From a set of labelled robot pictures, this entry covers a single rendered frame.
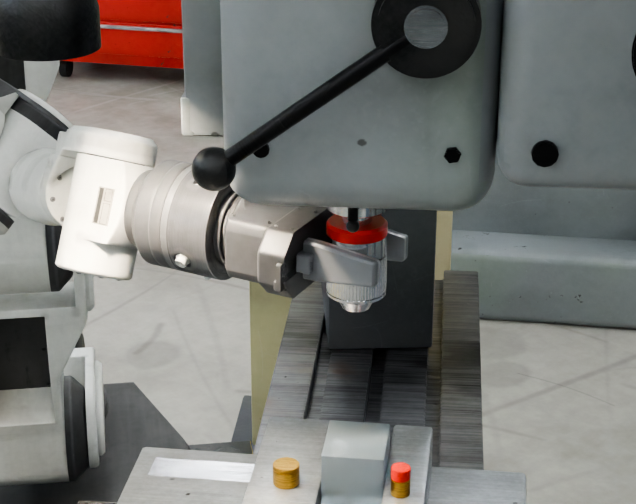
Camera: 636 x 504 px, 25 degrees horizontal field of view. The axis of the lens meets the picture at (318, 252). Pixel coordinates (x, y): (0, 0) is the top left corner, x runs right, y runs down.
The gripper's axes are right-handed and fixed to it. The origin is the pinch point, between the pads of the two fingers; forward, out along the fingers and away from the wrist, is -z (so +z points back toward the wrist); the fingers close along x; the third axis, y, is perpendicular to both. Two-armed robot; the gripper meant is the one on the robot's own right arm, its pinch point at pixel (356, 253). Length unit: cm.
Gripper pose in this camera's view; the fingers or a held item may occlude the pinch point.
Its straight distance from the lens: 112.6
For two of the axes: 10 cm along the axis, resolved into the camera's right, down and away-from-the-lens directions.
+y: -0.1, 9.2, 4.0
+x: 4.5, -3.5, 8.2
